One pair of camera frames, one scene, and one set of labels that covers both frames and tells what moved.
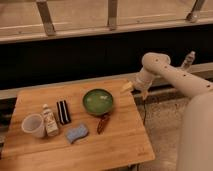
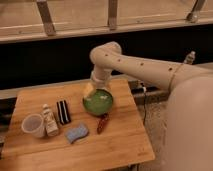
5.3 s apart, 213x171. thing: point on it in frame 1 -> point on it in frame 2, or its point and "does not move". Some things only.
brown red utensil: x=101 y=122 does not move
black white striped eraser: x=64 y=113 does not move
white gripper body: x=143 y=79 -> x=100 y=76
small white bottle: x=51 y=127 does not move
